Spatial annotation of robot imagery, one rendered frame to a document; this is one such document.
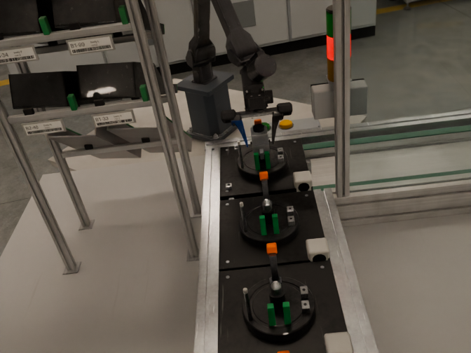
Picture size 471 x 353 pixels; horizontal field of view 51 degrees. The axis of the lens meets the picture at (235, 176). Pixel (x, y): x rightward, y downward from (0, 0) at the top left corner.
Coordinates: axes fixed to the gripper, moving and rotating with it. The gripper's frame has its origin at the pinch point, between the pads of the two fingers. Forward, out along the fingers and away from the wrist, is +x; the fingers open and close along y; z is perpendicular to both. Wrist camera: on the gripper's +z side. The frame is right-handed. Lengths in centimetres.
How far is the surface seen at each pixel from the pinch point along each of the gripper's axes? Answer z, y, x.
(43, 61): -268, -170, -113
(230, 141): -20.7, -8.8, -0.7
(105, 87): 27.2, -31.1, -10.2
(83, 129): -239, -132, -48
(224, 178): -3.7, -10.7, 10.9
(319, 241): 21.3, 10.3, 27.6
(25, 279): 4, -64, 31
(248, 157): -7.4, -3.7, 5.6
